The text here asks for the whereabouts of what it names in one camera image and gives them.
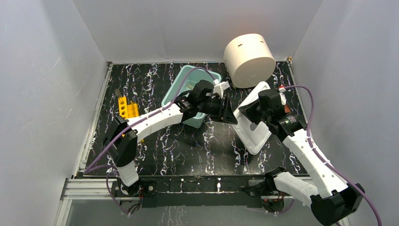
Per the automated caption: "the cream cylindrical container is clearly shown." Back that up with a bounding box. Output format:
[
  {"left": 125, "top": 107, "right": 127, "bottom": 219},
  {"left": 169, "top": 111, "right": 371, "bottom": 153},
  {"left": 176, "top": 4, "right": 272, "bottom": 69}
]
[{"left": 223, "top": 33, "right": 276, "bottom": 89}]

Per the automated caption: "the white plastic lid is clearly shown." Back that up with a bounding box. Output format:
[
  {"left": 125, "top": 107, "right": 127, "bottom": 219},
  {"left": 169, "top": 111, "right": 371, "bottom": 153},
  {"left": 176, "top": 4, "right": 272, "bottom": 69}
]
[{"left": 232, "top": 81, "right": 271, "bottom": 155}]

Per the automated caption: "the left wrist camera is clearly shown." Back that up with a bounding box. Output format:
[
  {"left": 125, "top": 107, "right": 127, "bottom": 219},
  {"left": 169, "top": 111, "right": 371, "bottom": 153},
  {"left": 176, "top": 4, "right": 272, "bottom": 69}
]
[{"left": 213, "top": 80, "right": 230, "bottom": 98}]

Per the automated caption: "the glass test tube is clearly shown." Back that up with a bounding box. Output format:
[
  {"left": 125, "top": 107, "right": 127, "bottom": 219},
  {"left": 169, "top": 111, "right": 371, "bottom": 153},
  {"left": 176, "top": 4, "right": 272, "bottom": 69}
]
[{"left": 115, "top": 89, "right": 123, "bottom": 98}]

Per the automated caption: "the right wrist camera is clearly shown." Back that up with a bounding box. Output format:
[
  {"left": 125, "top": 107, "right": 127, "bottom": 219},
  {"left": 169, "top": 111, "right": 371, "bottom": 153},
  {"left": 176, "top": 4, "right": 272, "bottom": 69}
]
[{"left": 278, "top": 86, "right": 287, "bottom": 105}]

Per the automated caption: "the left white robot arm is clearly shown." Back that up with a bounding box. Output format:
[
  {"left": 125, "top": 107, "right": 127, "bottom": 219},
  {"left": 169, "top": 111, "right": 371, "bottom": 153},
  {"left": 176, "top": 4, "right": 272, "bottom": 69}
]
[{"left": 104, "top": 80, "right": 238, "bottom": 196}]

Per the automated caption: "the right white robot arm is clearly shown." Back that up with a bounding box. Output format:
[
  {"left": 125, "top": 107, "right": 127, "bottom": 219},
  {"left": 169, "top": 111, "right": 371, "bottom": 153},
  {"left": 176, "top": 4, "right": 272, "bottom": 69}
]
[{"left": 236, "top": 88, "right": 364, "bottom": 226}]

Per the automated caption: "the dark book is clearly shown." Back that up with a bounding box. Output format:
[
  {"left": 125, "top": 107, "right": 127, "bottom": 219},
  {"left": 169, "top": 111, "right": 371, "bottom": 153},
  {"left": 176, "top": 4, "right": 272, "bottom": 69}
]
[{"left": 284, "top": 105, "right": 292, "bottom": 114}]

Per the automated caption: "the teal plastic bin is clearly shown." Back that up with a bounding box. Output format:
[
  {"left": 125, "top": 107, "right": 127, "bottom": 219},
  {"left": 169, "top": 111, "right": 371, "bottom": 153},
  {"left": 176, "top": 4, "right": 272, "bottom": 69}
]
[{"left": 161, "top": 65, "right": 223, "bottom": 129}]

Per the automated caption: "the yellow test tube rack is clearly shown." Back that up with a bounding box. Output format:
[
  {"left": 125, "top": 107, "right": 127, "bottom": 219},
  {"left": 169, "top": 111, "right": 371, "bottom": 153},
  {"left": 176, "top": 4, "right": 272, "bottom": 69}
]
[{"left": 117, "top": 96, "right": 144, "bottom": 144}]

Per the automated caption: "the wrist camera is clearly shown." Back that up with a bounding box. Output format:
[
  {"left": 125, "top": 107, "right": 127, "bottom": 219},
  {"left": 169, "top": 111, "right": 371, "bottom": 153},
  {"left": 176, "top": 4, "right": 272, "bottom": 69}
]
[
  {"left": 213, "top": 80, "right": 230, "bottom": 98},
  {"left": 278, "top": 86, "right": 287, "bottom": 105}
]

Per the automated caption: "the aluminium frame rail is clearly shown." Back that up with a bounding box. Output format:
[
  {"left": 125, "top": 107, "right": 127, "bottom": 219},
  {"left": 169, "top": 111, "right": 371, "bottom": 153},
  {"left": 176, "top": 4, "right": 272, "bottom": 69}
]
[{"left": 61, "top": 178, "right": 343, "bottom": 201}]

